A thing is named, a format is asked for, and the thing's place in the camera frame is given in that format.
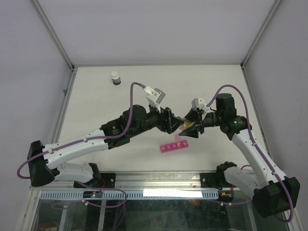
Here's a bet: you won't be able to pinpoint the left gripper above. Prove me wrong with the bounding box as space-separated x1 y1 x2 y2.
130 103 184 138

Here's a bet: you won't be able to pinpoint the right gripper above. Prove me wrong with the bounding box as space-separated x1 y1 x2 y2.
179 107 223 138

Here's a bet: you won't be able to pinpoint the clear bottle yellow capsules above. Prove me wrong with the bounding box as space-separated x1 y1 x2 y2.
179 121 194 131

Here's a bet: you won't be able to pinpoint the pink weekly pill organizer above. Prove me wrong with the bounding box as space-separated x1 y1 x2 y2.
160 134 189 154

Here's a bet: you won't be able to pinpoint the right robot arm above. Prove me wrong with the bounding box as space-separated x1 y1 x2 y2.
180 93 300 223

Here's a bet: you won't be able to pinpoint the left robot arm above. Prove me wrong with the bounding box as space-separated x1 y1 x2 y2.
27 105 184 187

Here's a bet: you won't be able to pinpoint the white capped pill bottle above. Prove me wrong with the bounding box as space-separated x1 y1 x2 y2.
111 71 121 85

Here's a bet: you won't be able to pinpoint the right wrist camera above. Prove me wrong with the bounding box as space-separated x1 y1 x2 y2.
192 98 210 114

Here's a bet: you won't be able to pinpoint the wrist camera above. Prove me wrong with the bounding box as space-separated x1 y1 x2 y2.
192 98 210 114
144 86 166 113

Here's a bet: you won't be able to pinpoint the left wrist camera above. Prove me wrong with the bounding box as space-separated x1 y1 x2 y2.
144 86 166 113

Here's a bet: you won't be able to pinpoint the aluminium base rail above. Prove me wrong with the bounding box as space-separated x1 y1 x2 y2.
30 171 256 191

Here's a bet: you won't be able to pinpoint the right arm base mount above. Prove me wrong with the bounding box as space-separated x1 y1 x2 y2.
200 161 256 202

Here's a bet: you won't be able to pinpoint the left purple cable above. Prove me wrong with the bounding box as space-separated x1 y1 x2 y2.
16 82 149 180

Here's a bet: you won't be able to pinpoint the white slotted cable duct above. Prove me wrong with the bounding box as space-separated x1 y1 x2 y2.
40 189 218 201

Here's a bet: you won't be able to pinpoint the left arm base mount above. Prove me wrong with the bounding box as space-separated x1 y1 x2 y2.
84 163 116 188

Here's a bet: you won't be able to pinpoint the left aluminium frame post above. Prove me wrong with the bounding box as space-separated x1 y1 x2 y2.
31 0 77 73

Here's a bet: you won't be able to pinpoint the aluminium frame post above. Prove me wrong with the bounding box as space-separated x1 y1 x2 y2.
31 0 77 73
240 0 283 69

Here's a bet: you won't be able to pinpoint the right aluminium frame post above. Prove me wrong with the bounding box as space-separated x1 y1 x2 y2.
240 0 283 69

